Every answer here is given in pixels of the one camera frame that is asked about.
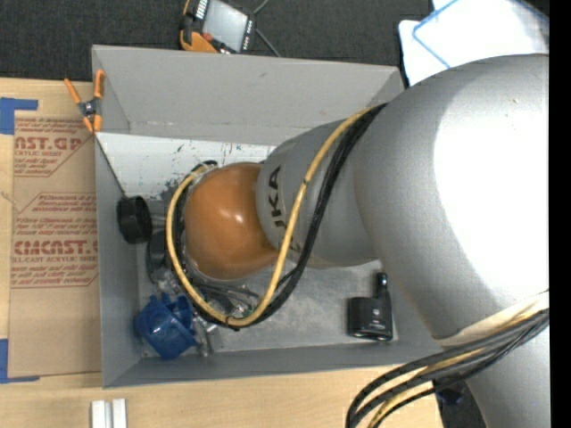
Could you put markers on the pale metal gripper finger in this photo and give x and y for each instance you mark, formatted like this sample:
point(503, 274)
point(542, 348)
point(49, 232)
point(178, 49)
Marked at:
point(203, 339)

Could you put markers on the brown cardboard board red print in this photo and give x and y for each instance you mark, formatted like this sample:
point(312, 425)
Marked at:
point(53, 319)

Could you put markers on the black round cap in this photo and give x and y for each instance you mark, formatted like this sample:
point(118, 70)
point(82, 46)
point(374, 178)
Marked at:
point(133, 220)

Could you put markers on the blue plastic toy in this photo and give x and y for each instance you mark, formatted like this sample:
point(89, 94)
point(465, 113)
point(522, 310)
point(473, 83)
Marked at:
point(164, 326)

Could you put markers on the grey metal bin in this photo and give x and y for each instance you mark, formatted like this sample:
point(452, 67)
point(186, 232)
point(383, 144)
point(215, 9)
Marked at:
point(250, 101)

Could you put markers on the black box with nozzle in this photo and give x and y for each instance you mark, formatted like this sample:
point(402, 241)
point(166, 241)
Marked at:
point(369, 317)

